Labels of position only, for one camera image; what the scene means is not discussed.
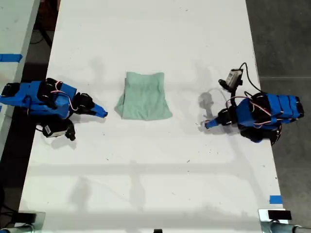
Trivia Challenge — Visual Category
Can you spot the black box on silver plate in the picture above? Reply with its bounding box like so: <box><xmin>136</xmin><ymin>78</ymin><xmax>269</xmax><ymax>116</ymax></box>
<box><xmin>258</xmin><ymin>208</ymin><xmax>293</xmax><ymax>222</ymax></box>

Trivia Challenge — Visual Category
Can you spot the long blue tape strip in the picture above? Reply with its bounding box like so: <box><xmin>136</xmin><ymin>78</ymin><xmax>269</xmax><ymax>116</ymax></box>
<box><xmin>0</xmin><ymin>53</ymin><xmax>23</xmax><ymax>64</ymax></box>

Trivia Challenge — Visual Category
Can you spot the black camera stalk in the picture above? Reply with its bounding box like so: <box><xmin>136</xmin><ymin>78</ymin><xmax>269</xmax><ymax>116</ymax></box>
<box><xmin>230</xmin><ymin>87</ymin><xmax>238</xmax><ymax>110</ymax></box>

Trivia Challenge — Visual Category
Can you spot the black box on grey plate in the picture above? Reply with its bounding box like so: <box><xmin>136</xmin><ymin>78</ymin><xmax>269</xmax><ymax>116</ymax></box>
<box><xmin>14</xmin><ymin>211</ymin><xmax>47</xmax><ymax>229</ymax></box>

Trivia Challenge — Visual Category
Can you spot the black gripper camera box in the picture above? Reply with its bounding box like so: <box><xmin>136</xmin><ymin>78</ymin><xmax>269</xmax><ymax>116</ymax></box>
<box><xmin>218</xmin><ymin>68</ymin><xmax>244</xmax><ymax>92</ymax></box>
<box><xmin>41</xmin><ymin>123</ymin><xmax>76</xmax><ymax>142</ymax></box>

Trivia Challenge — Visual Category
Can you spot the pale green T-shirt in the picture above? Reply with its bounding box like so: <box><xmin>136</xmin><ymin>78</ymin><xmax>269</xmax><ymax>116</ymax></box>
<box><xmin>114</xmin><ymin>71</ymin><xmax>173</xmax><ymax>121</ymax></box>

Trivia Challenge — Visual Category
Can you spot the grey metal pipe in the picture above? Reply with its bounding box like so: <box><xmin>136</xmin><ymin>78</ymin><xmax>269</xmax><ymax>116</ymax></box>
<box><xmin>261</xmin><ymin>220</ymin><xmax>311</xmax><ymax>233</ymax></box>

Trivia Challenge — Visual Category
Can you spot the white side table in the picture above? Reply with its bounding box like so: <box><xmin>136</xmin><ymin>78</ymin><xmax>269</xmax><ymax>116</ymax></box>
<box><xmin>0</xmin><ymin>0</ymin><xmax>41</xmax><ymax>156</ymax></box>

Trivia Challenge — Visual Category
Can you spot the black floor cable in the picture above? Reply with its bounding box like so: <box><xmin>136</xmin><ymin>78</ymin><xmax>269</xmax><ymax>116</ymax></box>
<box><xmin>29</xmin><ymin>23</ymin><xmax>53</xmax><ymax>49</ymax></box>

